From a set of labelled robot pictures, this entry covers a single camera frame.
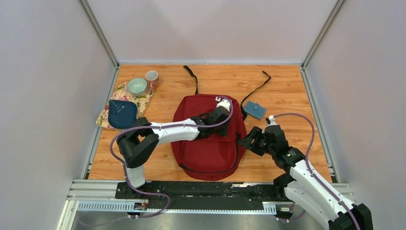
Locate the red backpack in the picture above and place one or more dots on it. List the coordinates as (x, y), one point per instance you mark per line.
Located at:
(216, 157)

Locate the floral fabric tray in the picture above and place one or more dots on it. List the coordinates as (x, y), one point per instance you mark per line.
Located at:
(122, 94)

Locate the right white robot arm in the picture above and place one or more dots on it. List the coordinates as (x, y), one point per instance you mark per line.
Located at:
(302, 184)

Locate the light green ceramic bowl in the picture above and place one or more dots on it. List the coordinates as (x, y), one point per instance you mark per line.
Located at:
(137, 86)

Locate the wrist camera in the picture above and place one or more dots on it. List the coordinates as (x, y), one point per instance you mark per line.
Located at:
(270, 121)
(224, 103)

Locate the dark blue leaf plate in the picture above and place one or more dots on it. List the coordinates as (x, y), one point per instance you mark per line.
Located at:
(122, 114)

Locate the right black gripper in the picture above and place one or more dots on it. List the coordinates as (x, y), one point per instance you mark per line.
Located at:
(255, 133)

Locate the blue card wallet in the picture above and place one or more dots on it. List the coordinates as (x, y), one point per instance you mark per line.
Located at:
(255, 110)

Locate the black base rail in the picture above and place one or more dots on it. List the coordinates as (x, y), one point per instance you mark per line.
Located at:
(210, 196)

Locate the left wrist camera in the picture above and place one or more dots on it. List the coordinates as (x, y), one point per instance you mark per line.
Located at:
(224, 103)

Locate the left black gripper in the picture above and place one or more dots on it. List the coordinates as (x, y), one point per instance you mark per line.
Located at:
(224, 132)

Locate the pink ceramic mug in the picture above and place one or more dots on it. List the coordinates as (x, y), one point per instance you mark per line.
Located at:
(152, 77)

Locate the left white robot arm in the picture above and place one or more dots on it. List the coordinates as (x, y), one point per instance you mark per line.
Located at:
(136, 144)

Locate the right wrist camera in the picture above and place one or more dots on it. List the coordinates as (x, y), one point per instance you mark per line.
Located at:
(270, 121)

